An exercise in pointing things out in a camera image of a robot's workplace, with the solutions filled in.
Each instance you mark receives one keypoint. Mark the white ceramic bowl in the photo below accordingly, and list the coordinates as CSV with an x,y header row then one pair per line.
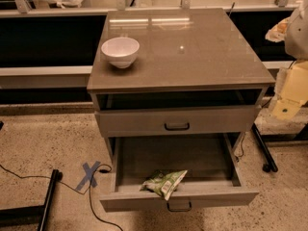
x,y
120,52

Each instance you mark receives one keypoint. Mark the blue tape cross mark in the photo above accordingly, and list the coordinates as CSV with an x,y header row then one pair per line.
x,y
89,170

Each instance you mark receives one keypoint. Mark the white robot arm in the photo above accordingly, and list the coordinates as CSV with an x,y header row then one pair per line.
x,y
293,31

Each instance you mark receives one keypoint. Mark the closed grey upper drawer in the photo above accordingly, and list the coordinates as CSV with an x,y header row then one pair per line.
x,y
156,122

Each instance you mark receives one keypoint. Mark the open grey middle drawer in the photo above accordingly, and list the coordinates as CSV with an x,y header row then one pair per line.
x,y
213,178

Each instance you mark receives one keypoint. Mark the green jalapeno chip bag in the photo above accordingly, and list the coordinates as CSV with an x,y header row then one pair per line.
x,y
163,182

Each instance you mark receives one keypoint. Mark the grey drawer cabinet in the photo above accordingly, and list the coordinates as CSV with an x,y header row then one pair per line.
x,y
187,59

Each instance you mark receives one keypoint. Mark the black stand leg left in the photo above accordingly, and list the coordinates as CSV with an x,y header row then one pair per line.
x,y
33,214

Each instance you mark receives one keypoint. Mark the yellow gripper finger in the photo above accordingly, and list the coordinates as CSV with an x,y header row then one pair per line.
x,y
291,90

